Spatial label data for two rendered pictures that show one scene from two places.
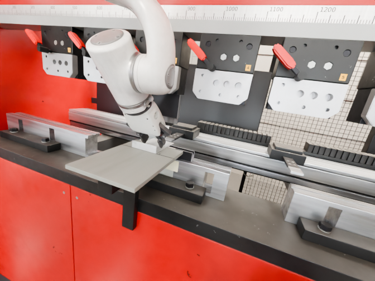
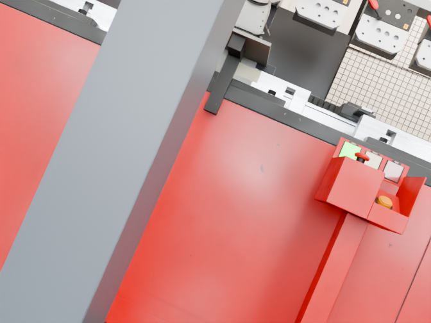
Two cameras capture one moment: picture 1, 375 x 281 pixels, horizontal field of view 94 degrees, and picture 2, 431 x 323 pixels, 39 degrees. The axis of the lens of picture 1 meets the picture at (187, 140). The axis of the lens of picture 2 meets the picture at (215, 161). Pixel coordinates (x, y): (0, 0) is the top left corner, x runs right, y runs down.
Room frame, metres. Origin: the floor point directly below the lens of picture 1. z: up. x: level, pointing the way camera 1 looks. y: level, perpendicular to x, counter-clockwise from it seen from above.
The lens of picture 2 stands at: (-1.29, 0.49, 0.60)
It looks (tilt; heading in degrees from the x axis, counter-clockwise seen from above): 2 degrees up; 346
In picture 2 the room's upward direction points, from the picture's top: 24 degrees clockwise
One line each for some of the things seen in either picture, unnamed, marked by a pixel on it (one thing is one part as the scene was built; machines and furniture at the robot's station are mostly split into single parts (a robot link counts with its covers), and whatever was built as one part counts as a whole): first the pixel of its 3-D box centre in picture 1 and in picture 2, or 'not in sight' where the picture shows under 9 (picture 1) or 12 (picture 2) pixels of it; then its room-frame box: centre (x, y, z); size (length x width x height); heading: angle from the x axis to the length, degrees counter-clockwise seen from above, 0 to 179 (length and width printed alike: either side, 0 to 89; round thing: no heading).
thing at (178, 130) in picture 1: (178, 132); not in sight; (0.74, 0.04, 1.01); 0.26 x 0.12 x 0.05; 163
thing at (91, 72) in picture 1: (110, 58); not in sight; (0.65, 0.31, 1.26); 0.15 x 0.09 x 0.17; 73
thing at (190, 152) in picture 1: (166, 149); (244, 60); (0.58, 0.07, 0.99); 0.20 x 0.03 x 0.03; 73
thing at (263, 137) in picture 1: (232, 131); (292, 93); (0.91, -0.23, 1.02); 0.37 x 0.06 x 0.04; 73
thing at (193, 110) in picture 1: (167, 98); (199, 32); (1.14, 0.16, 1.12); 1.13 x 0.02 x 0.44; 73
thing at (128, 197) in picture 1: (124, 200); (224, 76); (0.41, 0.14, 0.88); 0.14 x 0.04 x 0.22; 163
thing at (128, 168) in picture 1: (135, 158); (240, 43); (0.44, 0.13, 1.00); 0.26 x 0.18 x 0.01; 163
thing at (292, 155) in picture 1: (289, 157); (360, 111); (0.61, -0.38, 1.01); 0.26 x 0.12 x 0.05; 163
